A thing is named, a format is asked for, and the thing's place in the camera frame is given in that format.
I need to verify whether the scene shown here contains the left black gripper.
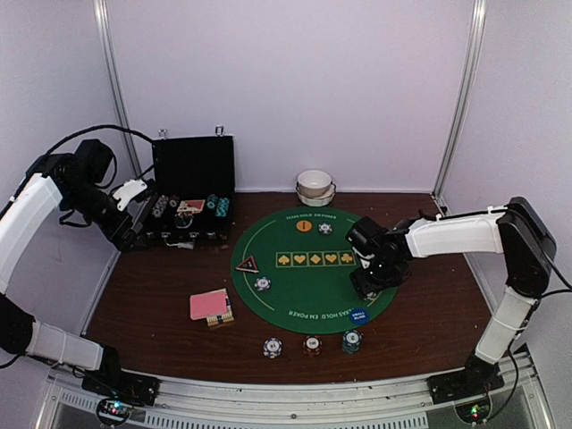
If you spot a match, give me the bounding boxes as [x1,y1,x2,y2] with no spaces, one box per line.
[63,179,151,252]

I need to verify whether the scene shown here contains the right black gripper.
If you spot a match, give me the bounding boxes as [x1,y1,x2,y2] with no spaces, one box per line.
[350,256,403,299]

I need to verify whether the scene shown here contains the blue small blind button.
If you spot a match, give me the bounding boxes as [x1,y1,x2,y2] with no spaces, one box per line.
[349,307,370,325]

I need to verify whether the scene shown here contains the white blue chip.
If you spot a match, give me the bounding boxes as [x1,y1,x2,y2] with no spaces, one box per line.
[317,223,332,235]

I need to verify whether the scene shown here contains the orange round button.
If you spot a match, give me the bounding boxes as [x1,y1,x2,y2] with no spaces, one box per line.
[296,220,313,232]

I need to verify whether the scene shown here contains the blue tan ten chip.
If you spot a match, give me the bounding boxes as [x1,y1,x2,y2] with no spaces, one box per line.
[254,276,272,291]

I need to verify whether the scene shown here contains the red black all-in triangle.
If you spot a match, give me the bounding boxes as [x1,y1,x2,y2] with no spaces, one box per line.
[235,256,259,273]

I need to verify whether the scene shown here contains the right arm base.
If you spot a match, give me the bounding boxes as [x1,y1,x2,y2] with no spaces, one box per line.
[426,369,505,405]

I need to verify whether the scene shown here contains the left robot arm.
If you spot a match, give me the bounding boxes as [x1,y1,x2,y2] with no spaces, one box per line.
[1,139,155,397]

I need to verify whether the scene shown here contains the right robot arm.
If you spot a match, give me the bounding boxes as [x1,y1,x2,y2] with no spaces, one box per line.
[345,197,557,395]

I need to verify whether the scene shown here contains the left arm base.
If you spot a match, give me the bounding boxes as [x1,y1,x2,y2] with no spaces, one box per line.
[81,372,160,407]

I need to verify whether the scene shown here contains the tan blue chips in case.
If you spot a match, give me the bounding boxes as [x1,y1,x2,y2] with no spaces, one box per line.
[151,195,169,219]

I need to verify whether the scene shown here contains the brown chips in case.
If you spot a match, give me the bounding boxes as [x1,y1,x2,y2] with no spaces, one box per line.
[169,195,181,208]

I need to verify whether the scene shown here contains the clear dealer button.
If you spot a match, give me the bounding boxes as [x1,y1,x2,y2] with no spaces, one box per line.
[173,213,193,229]

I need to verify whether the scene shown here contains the card pack in case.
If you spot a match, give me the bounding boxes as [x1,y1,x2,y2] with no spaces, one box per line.
[177,199,205,214]

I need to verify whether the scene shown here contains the green blue chip stack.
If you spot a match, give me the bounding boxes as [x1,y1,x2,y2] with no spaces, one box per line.
[341,330,363,354]

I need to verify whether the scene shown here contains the black poker chip case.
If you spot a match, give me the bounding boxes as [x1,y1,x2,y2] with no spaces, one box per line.
[143,135,236,244]

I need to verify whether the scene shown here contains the round green poker mat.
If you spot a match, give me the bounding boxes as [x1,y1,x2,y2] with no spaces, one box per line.
[231,206,397,334]

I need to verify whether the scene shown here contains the green blue chips in case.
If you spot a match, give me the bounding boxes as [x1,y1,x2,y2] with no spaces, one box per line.
[206,194,219,210]

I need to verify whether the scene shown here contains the white lower bowl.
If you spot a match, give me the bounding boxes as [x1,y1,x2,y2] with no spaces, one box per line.
[296,183,337,207]

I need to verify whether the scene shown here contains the teal chips in case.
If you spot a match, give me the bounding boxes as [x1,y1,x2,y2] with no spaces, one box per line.
[215,198,231,218]

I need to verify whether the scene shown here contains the brown black chip stack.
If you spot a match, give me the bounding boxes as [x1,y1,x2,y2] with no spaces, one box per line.
[302,335,323,357]

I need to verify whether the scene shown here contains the white ceramic bowl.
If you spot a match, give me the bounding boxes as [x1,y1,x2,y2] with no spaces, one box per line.
[297,170,332,198]

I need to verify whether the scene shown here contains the red-backed card deck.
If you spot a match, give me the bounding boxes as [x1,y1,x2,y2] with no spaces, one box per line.
[189,290,227,321]

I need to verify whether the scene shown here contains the blue tan chip stack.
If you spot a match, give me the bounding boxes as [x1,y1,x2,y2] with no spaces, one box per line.
[263,337,282,358]

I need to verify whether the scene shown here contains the gold blue card box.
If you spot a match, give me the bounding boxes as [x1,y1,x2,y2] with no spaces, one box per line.
[206,289,234,327]

